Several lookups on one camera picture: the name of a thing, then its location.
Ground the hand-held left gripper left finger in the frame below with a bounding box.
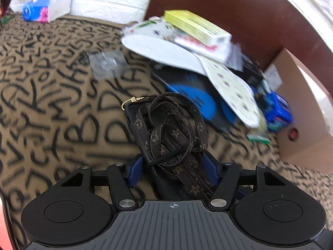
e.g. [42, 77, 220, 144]
[52, 155, 143, 210]

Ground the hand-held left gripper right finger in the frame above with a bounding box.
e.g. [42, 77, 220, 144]
[202, 152, 292, 211]

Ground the brown monogram phone case strap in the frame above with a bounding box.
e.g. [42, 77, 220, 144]
[122, 92, 221, 201]

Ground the large cardboard box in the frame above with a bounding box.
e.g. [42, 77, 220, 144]
[263, 47, 333, 174]

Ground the green strip packet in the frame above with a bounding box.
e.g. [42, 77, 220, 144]
[247, 133, 270, 145]

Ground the black blue insole package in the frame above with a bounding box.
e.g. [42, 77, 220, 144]
[151, 68, 237, 133]

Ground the white patterned insole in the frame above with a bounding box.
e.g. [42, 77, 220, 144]
[199, 57, 262, 128]

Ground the blue plastic box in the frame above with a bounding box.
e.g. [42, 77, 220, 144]
[256, 91, 293, 133]

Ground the small black box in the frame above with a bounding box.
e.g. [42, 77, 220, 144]
[234, 55, 264, 86]

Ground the clear plastic adhesive hook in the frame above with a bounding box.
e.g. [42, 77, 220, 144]
[89, 51, 132, 80]

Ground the brown letter-print blanket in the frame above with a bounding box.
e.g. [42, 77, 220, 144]
[0, 14, 333, 250]

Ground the white pink printed packet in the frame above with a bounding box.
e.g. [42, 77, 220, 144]
[173, 30, 232, 63]

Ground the plain white insole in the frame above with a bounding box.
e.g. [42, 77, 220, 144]
[121, 17, 206, 75]

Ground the red cloth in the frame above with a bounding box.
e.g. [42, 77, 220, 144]
[0, 195, 16, 250]

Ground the yellow green carton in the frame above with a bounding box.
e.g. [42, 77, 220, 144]
[164, 10, 232, 47]

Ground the brown wooden headboard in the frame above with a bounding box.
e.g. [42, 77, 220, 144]
[144, 0, 333, 71]

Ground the blue floral tissue box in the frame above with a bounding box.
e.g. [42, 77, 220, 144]
[22, 0, 73, 23]

